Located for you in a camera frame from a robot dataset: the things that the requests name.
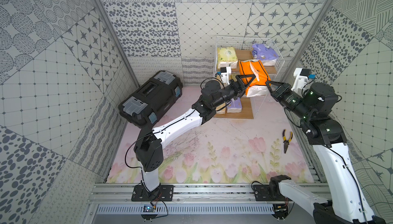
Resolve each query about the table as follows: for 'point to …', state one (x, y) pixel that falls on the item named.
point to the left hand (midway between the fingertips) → (255, 76)
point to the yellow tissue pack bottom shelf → (222, 111)
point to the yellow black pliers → (286, 142)
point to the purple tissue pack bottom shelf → (235, 106)
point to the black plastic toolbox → (143, 108)
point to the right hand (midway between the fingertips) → (264, 84)
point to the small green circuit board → (149, 208)
